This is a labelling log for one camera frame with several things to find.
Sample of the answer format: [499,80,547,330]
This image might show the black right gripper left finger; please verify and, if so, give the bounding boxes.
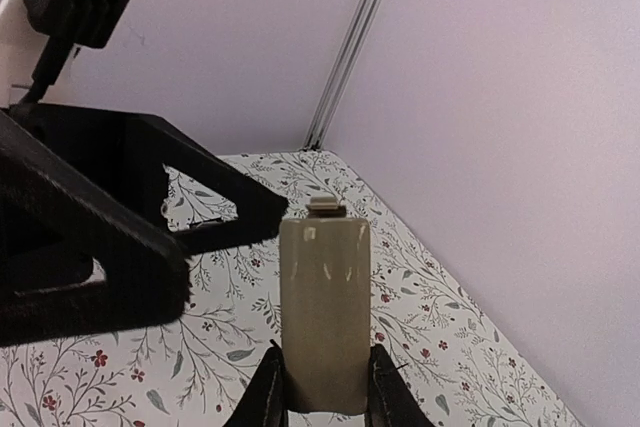
[227,341,288,427]

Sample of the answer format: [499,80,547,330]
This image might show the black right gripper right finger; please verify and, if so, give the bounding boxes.
[367,344,434,427]

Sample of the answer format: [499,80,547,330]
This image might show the grey remote battery cover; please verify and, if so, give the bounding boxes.
[279,196,371,416]

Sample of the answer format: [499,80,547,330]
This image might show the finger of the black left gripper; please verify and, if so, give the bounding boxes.
[1,109,189,347]
[9,104,288,255]

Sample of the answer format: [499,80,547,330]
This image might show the left aluminium corner post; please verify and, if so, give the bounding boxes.
[302,0,382,151]

